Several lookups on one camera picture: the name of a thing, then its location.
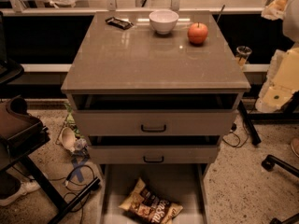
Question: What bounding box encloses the black office chair base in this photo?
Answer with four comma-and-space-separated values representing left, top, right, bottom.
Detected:
261, 154, 299, 224

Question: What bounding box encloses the black floor cable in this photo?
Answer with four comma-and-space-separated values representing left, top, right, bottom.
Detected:
46, 163, 97, 224

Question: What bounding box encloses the white crumpled cup on floor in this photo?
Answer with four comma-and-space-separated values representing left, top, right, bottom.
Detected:
59, 127, 87, 154

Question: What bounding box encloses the brown chip bag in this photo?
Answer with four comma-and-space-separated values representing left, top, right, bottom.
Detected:
119, 178, 183, 224

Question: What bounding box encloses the top drawer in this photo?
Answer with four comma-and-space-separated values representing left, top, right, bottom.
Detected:
73, 94, 236, 136

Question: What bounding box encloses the bottom drawer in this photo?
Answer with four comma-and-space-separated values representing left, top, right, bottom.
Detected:
99, 164, 211, 224

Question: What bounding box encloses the brown tray on side table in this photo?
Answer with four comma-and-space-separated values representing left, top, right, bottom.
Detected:
0, 96, 43, 148

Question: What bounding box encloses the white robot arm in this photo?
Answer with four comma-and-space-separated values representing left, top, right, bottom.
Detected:
255, 0, 299, 113

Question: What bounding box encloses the plastic cup with drink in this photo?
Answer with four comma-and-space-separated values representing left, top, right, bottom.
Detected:
235, 46, 252, 67

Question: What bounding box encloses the grey drawer cabinet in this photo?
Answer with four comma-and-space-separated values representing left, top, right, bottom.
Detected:
61, 10, 252, 224

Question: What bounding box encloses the drawer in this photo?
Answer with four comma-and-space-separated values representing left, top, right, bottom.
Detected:
73, 94, 236, 136
99, 164, 211, 224
89, 136, 220, 164

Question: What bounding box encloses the black table leg bar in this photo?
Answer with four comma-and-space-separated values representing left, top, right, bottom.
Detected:
238, 101, 261, 146

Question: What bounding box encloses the red apple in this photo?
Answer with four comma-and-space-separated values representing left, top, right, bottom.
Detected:
187, 22, 208, 45

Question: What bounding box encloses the black side table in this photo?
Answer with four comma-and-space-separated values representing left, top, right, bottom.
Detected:
0, 58, 102, 224

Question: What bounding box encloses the white sneaker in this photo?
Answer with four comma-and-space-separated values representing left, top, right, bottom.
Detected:
0, 181, 40, 206

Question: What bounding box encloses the middle drawer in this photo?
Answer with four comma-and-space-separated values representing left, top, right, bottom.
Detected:
89, 136, 220, 164

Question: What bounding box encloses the white ceramic bowl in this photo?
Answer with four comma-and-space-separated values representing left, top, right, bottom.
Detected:
149, 10, 178, 35

